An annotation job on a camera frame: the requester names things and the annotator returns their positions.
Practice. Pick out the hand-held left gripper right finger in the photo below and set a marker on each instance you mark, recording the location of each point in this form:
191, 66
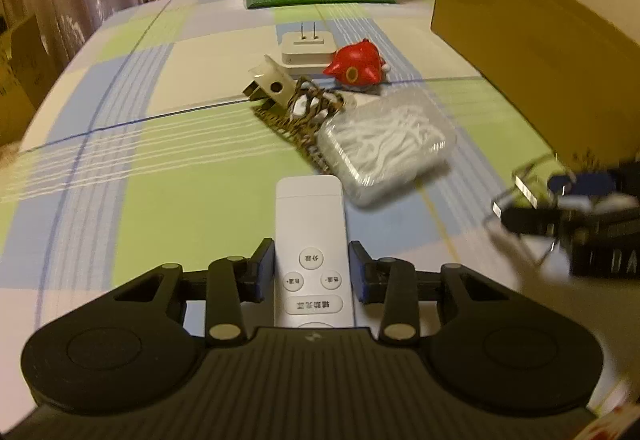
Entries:
357, 270

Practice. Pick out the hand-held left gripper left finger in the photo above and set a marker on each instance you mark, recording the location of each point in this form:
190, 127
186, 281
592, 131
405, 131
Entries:
267, 270

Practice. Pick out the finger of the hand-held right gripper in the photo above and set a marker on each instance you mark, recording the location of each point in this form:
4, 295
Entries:
535, 220
585, 182

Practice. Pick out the white slim remote control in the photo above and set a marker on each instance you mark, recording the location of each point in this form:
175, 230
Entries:
310, 220

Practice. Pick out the clear plastic floss pick box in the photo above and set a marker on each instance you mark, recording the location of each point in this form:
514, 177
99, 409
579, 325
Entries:
385, 145

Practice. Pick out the brown cardboard box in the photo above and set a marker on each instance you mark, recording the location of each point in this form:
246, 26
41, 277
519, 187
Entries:
525, 45

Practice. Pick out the leopard print hair claw clip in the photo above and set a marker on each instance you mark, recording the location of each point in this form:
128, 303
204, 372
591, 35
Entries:
280, 120

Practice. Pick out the red and white package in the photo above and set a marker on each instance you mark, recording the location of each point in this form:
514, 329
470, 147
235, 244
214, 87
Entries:
615, 415

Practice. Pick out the beige metal hair clip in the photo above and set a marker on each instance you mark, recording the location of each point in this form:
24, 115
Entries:
272, 82

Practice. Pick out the red toy figure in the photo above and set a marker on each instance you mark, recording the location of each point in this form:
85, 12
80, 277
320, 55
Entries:
357, 65

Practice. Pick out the white power adapter plug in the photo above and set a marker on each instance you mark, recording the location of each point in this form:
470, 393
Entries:
305, 47

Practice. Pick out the cardboard box at left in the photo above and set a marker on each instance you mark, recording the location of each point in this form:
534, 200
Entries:
25, 70

